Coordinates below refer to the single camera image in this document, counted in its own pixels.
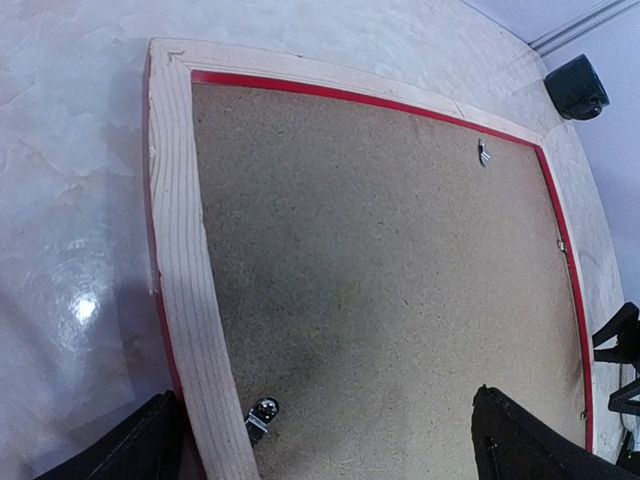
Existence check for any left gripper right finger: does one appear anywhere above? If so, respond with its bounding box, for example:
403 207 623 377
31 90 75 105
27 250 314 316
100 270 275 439
472 385 638 480

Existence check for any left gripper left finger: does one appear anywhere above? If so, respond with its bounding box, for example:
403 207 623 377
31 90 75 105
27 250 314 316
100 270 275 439
40 390 183 480

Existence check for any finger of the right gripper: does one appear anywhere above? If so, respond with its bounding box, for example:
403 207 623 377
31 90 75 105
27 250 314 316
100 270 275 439
592 302 639 370
608 378 640 415

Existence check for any wooden photo frame red edge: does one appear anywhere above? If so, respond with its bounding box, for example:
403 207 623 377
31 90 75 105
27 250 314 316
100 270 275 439
144 38 625 479

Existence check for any brown backing board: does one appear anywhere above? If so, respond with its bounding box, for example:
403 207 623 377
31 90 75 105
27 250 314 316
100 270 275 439
193 85 585 479

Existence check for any dark green cup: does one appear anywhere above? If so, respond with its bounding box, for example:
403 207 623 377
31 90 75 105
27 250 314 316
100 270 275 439
544 54 610 121

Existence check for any right aluminium corner post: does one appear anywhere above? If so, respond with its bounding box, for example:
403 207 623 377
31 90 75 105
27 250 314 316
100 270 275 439
529 0 639 57

